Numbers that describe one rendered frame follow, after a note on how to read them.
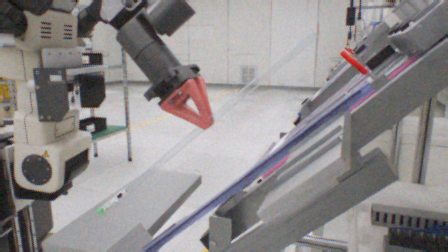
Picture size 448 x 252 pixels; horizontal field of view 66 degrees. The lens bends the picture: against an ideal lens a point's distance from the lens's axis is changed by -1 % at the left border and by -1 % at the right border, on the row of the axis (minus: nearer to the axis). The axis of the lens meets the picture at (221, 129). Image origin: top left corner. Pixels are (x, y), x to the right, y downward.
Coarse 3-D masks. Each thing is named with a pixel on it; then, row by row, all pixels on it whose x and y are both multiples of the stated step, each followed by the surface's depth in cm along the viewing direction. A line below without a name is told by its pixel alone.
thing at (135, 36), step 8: (144, 8) 55; (136, 16) 54; (144, 16) 56; (128, 24) 53; (136, 24) 54; (144, 24) 54; (152, 24) 54; (120, 32) 54; (128, 32) 53; (136, 32) 53; (144, 32) 54; (152, 32) 55; (160, 32) 55; (120, 40) 54; (128, 40) 54; (136, 40) 53; (144, 40) 53; (152, 40) 54; (160, 40) 55; (128, 48) 54; (136, 48) 53; (144, 48) 53; (136, 56) 54
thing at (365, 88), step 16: (352, 96) 35; (336, 112) 36; (304, 128) 38; (288, 144) 39; (272, 160) 40; (240, 176) 42; (256, 176) 41; (224, 192) 43; (208, 208) 44; (176, 224) 48; (160, 240) 48
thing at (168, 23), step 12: (108, 0) 58; (120, 0) 56; (144, 0) 55; (156, 0) 53; (168, 0) 52; (180, 0) 52; (108, 12) 56; (120, 12) 55; (132, 12) 56; (156, 12) 52; (168, 12) 52; (180, 12) 53; (192, 12) 54; (120, 24) 57; (156, 24) 53; (168, 24) 53; (180, 24) 54; (168, 36) 55
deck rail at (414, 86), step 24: (432, 48) 57; (408, 72) 58; (432, 72) 57; (384, 96) 60; (408, 96) 59; (432, 96) 58; (360, 120) 63; (384, 120) 61; (360, 144) 64; (264, 192) 72; (240, 216) 75
